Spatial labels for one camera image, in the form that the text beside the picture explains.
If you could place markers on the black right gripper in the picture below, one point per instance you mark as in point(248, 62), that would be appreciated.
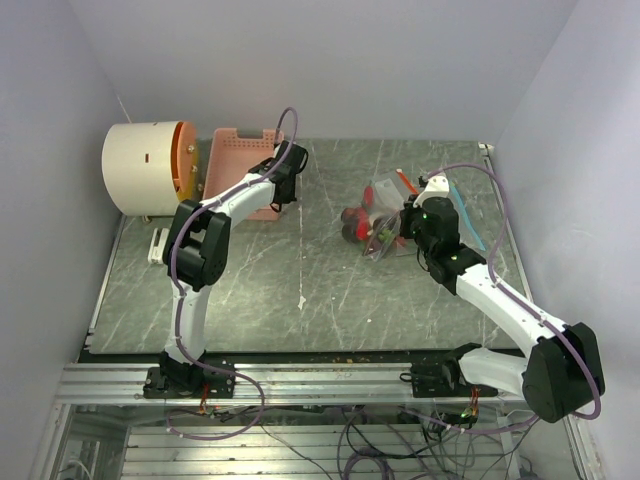
point(406, 214)

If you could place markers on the orange zip bag with vegetables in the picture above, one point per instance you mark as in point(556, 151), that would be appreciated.
point(374, 225)

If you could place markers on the pink perforated plastic basket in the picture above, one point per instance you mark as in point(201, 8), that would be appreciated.
point(233, 152)

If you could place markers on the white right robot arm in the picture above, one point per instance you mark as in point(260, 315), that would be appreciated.
point(559, 369)

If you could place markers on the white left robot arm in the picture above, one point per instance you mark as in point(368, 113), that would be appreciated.
point(196, 254)

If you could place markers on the blue zip bag with strawberries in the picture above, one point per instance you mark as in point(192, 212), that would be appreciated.
point(464, 218)

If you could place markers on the small white rectangular device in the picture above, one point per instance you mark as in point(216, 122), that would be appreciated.
point(157, 245)

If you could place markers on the round white drawer organizer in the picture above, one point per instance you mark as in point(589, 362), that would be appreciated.
point(149, 168)

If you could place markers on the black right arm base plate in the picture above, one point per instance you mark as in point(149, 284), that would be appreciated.
point(435, 381)

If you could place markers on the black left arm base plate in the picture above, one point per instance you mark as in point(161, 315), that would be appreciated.
point(186, 382)

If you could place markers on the aluminium frame rail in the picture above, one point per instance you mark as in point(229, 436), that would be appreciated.
point(294, 384)

